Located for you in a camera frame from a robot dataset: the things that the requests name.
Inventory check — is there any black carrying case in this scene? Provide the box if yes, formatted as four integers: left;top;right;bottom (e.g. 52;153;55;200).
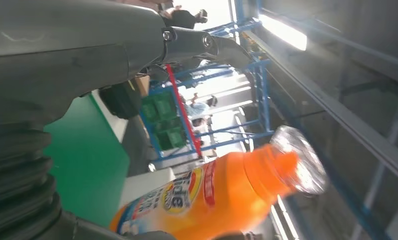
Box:
98;81;143;121

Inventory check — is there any cardboard box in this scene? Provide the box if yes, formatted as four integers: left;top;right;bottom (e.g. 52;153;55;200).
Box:
134;75;150;98

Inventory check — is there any white table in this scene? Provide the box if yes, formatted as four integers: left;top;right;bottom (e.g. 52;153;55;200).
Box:
91;89;129;143

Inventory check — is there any green table mat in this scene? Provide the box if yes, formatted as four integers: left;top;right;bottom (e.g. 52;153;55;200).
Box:
43;94;130;228

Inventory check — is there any red metal bar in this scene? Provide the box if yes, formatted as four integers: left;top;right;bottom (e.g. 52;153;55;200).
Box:
165;64;203;157

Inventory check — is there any blue metal rack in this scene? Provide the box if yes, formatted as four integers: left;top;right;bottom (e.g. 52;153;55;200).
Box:
139;16;276;163

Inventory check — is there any ceiling light tube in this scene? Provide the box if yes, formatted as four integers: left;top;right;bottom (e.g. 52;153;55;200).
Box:
258;13;308;52

